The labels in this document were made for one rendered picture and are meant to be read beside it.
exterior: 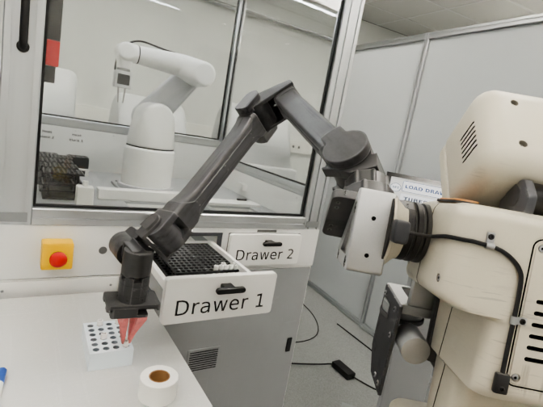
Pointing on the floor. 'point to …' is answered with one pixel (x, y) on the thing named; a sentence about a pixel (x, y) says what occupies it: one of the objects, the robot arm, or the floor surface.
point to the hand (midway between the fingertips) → (126, 338)
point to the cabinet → (216, 337)
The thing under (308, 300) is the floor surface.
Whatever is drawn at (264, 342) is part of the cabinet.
